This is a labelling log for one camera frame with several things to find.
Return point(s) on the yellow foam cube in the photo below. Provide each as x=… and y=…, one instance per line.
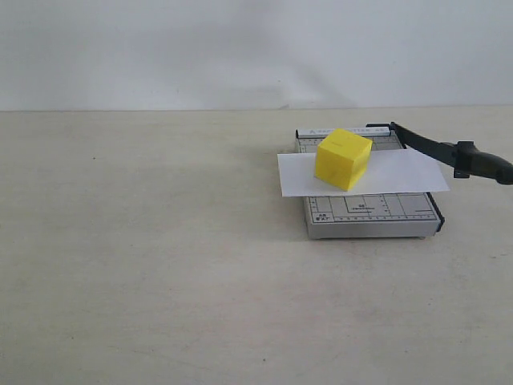
x=342, y=158

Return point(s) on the white paper sheet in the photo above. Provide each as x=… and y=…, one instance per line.
x=388, y=171

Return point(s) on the black cutter blade handle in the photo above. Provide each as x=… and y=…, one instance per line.
x=463, y=157

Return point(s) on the grey paper cutter base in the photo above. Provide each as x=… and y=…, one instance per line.
x=368, y=216

